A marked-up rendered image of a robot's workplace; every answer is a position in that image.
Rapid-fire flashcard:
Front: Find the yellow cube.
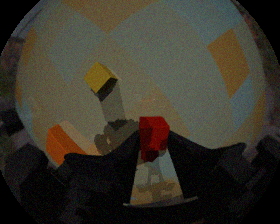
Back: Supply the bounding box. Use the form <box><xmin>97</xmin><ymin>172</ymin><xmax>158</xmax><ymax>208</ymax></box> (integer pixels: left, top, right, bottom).
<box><xmin>83</xmin><ymin>61</ymin><xmax>117</xmax><ymax>93</ymax></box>

